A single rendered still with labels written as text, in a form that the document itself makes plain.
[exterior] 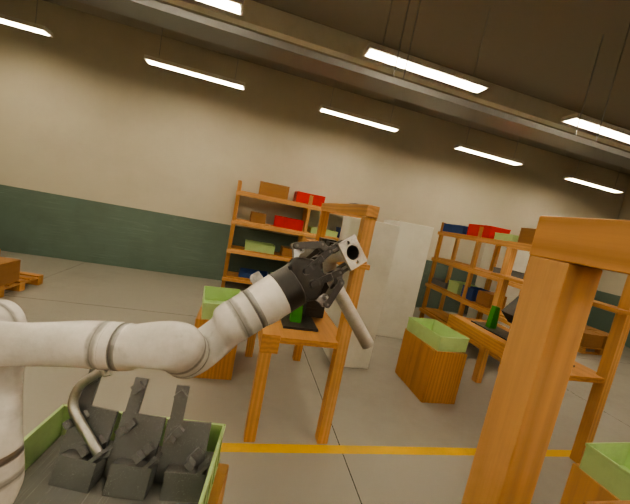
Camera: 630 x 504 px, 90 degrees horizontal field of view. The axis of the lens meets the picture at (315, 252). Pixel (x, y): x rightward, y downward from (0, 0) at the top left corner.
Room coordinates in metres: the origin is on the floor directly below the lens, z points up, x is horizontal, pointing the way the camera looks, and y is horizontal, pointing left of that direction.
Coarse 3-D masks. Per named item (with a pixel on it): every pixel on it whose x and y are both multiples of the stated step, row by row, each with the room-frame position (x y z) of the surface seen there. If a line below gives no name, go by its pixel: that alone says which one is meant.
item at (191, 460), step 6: (180, 426) 1.02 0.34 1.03; (174, 432) 1.00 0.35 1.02; (180, 432) 1.00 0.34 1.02; (168, 438) 0.96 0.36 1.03; (174, 438) 0.99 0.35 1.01; (168, 444) 0.96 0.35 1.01; (198, 450) 1.00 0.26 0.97; (192, 456) 0.99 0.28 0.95; (198, 456) 0.99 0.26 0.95; (186, 462) 0.95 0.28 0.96; (192, 462) 0.97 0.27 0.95; (186, 468) 0.95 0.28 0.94; (192, 468) 0.95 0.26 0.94
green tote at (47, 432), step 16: (48, 416) 1.03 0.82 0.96; (64, 416) 1.09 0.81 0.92; (32, 432) 0.95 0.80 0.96; (48, 432) 1.02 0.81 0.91; (64, 432) 1.09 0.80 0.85; (112, 432) 1.11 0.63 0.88; (32, 448) 0.95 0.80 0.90; (208, 448) 1.15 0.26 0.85; (208, 480) 0.90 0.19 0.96; (208, 496) 0.96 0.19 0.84
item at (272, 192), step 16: (240, 192) 6.25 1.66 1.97; (272, 192) 6.51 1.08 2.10; (288, 192) 6.56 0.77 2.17; (304, 192) 6.65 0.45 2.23; (304, 208) 7.04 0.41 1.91; (320, 208) 6.64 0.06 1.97; (240, 224) 6.28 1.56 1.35; (256, 224) 6.38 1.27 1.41; (288, 224) 6.59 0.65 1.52; (304, 224) 6.66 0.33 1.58; (336, 240) 6.75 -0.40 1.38; (256, 256) 6.37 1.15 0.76; (272, 256) 6.45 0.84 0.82; (288, 256) 6.64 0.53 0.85; (224, 272) 6.28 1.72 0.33; (240, 272) 6.42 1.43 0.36; (272, 272) 6.98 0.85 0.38
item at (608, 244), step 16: (544, 224) 0.70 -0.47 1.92; (560, 224) 0.66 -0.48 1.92; (576, 224) 0.63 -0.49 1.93; (592, 224) 0.60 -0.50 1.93; (608, 224) 0.58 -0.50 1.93; (624, 224) 0.55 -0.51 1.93; (544, 240) 0.69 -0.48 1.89; (560, 240) 0.65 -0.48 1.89; (576, 240) 0.62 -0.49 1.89; (592, 240) 0.59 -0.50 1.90; (608, 240) 0.57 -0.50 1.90; (624, 240) 0.55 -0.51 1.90; (544, 256) 0.68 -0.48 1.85; (560, 256) 0.64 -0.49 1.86; (576, 256) 0.61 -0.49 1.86; (592, 256) 0.59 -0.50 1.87; (608, 256) 0.56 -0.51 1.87; (624, 256) 0.54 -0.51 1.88; (624, 272) 0.53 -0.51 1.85
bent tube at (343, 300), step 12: (348, 240) 0.57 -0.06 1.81; (336, 252) 0.60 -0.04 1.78; (348, 252) 0.61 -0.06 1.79; (360, 252) 0.58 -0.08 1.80; (324, 264) 0.66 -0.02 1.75; (348, 264) 0.56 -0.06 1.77; (360, 264) 0.57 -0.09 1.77; (336, 300) 0.70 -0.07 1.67; (348, 300) 0.69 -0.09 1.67; (348, 312) 0.69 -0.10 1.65; (360, 324) 0.69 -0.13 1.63; (360, 336) 0.68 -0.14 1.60
